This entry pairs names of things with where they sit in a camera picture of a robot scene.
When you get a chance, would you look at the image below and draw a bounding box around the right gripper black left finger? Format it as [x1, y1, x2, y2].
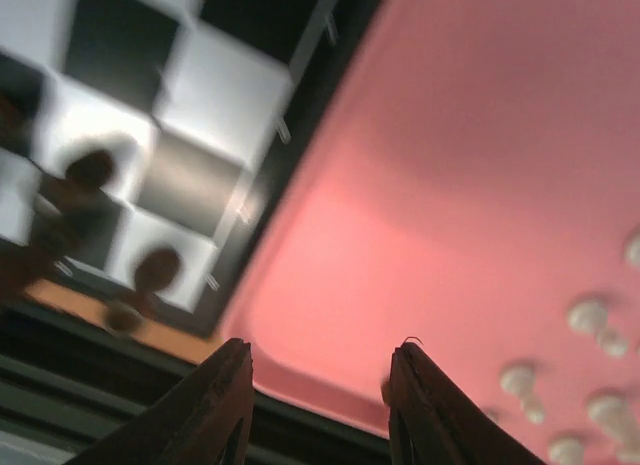
[68, 338, 253, 465]

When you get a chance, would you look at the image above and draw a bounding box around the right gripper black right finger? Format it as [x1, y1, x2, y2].
[388, 342, 543, 465]

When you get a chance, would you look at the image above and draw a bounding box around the dark brown rook piece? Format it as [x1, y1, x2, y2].
[102, 246, 182, 336]

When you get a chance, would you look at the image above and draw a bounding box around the white chess piece front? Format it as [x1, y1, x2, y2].
[499, 361, 546, 425]

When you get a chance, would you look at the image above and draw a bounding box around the black white chess board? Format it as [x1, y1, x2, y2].
[1, 0, 382, 336]

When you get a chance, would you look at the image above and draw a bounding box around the white piece tray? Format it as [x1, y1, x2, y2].
[567, 297, 628, 359]
[547, 434, 586, 465]
[586, 389, 639, 464]

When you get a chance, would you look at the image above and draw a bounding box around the pink plastic tray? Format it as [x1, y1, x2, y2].
[223, 0, 639, 464]

